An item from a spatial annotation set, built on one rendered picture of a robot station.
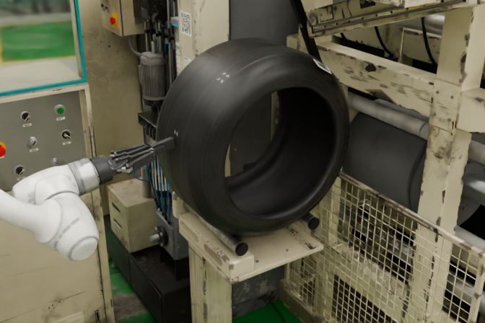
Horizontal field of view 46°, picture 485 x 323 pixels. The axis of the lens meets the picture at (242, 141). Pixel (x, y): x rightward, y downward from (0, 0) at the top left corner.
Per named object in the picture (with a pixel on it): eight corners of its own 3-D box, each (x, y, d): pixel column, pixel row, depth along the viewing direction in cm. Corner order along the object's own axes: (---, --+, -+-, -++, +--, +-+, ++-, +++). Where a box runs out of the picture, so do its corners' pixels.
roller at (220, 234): (184, 209, 203) (183, 198, 201) (195, 206, 205) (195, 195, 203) (236, 258, 176) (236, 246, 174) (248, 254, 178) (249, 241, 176)
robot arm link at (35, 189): (69, 183, 158) (87, 213, 149) (12, 205, 151) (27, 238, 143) (62, 153, 151) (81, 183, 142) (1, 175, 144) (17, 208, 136)
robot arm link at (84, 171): (63, 158, 152) (85, 151, 155) (72, 187, 156) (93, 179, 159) (74, 171, 145) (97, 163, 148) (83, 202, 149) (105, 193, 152)
